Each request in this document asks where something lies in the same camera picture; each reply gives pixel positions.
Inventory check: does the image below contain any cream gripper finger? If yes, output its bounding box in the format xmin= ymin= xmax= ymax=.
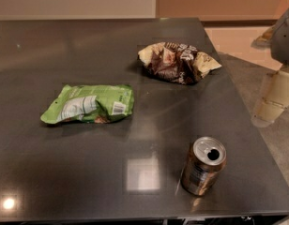
xmin=251 ymin=65 xmax=289 ymax=128

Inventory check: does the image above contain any orange soda can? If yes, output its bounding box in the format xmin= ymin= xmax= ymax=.
xmin=180 ymin=137 xmax=227 ymax=196

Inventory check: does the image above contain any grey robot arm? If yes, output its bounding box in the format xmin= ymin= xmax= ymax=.
xmin=251 ymin=8 xmax=289 ymax=128

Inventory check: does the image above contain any brown crumpled chip bag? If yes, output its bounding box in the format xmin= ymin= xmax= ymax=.
xmin=138 ymin=42 xmax=221 ymax=85

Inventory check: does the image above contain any green rice chip bag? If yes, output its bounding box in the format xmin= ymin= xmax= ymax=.
xmin=40 ymin=85 xmax=134 ymax=125

